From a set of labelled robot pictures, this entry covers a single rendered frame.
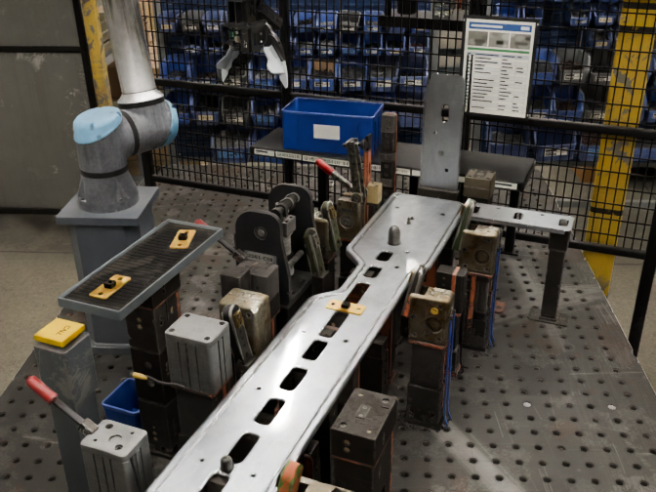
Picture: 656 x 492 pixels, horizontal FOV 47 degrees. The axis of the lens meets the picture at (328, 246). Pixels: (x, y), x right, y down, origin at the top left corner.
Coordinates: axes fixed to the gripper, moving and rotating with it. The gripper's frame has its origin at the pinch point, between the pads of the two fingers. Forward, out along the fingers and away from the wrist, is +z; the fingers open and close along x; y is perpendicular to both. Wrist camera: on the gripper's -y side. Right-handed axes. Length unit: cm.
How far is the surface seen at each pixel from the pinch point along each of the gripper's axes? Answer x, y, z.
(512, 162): 43, -84, 41
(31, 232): -230, -152, 143
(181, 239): -7.3, 23.2, 27.6
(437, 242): 35, -27, 44
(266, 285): 9.0, 17.3, 38.4
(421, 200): 24, -52, 44
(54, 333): -8, 61, 28
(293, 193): 6.4, -3.3, 25.6
